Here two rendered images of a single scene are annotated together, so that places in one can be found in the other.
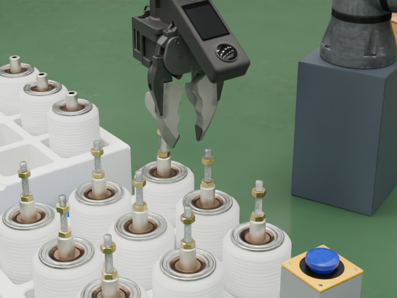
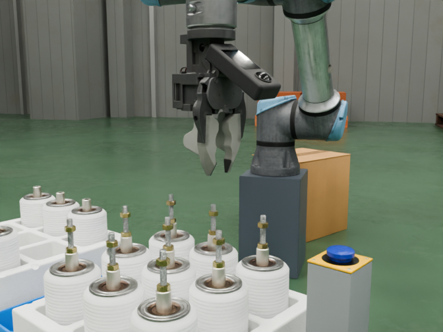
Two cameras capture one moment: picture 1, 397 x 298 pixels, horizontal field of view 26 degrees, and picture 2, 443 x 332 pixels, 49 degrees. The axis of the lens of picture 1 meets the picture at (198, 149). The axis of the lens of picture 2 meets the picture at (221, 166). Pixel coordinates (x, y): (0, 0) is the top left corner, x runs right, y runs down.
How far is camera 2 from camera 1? 0.44 m
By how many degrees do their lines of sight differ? 21
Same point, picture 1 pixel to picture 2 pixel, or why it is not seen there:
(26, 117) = (48, 224)
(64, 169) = (84, 253)
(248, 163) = not seen: hidden behind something
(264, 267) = (274, 283)
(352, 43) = (274, 160)
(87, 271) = (134, 297)
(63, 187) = not seen: hidden behind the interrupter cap
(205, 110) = (233, 145)
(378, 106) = (296, 199)
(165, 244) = (191, 275)
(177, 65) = (216, 101)
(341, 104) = (271, 201)
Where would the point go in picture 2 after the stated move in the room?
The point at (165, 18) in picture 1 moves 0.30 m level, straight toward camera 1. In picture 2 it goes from (201, 69) to (279, 60)
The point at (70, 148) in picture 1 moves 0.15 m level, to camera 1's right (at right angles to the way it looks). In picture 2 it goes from (87, 239) to (148, 234)
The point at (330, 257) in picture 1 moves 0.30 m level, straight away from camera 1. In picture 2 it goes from (347, 249) to (302, 200)
